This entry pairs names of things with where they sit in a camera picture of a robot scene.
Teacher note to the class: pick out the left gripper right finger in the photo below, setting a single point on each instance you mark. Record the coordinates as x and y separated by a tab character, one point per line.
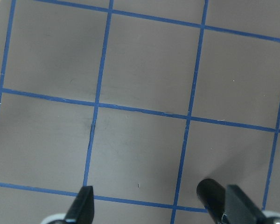
240	209

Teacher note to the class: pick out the dark wine bottle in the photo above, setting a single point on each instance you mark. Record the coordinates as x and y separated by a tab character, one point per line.
212	195

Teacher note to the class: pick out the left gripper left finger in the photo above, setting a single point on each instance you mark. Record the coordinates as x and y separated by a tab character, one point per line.
82	209

